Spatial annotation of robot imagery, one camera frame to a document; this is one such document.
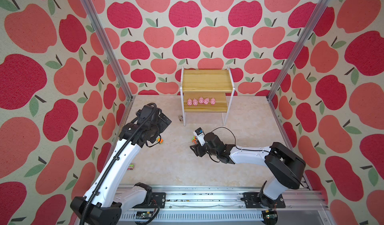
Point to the front aluminium rail frame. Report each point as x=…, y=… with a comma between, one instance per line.
x=205, y=205

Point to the aluminium frame post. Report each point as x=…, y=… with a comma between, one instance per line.
x=107, y=47
x=307, y=31

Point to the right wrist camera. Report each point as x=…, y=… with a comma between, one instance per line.
x=199, y=134

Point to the multicolour toy car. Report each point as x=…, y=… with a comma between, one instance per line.
x=194, y=139

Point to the right aluminium frame post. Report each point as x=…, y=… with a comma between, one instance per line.
x=307, y=31

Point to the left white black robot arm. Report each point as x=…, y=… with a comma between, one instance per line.
x=100, y=205

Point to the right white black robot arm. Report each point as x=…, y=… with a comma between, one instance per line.
x=286, y=166

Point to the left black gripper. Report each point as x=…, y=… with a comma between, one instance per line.
x=163, y=124

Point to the wooden two-tier white-frame shelf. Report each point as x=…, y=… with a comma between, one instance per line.
x=210, y=84

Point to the left aluminium frame post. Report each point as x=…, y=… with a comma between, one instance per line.
x=107, y=47

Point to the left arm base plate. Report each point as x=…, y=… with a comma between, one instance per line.
x=157, y=200

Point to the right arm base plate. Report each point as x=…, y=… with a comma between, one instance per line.
x=256, y=201

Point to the orange green toy car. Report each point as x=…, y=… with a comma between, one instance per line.
x=160, y=140

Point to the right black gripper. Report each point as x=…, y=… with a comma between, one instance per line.
x=196, y=148

